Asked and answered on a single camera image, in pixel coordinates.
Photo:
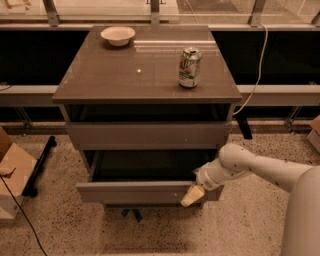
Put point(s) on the grey top drawer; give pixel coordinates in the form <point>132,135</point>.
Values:
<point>148,136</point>

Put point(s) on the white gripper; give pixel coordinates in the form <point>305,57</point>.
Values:
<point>207,180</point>

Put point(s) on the grey drawer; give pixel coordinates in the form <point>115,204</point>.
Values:
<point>141,176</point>
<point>161,205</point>
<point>148,136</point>

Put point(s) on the cardboard box right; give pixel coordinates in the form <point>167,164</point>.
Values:
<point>314,135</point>

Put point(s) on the black stand leg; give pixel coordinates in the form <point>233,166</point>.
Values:
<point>30,190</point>

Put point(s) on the cardboard box left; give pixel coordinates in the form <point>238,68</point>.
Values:
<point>16,167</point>

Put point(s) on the grey drawer cabinet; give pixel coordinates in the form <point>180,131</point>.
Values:
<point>139,82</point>

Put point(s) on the green white soda can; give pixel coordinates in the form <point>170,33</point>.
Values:
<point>189,67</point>

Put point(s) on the cardboard box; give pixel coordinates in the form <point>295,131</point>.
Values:
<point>314,135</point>
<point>16,167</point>

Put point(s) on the white ceramic bowl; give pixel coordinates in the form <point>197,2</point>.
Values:
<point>118,35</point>

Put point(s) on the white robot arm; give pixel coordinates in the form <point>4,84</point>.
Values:
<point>301,235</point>

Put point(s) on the grey bottom drawer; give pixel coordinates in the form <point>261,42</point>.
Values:
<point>161,205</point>

